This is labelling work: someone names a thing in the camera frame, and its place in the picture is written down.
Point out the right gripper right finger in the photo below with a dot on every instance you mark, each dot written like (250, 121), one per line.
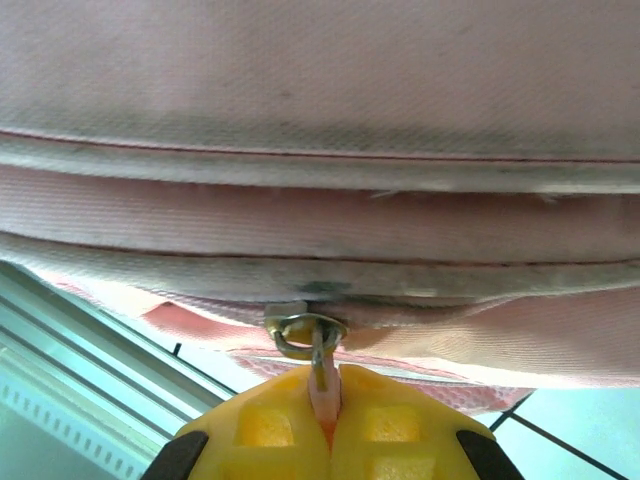
(400, 435)

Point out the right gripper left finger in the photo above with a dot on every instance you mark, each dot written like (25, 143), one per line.
(260, 435)

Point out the pink backpack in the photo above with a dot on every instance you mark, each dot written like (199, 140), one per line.
(300, 100)

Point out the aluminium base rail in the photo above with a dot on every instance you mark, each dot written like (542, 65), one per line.
(75, 330)

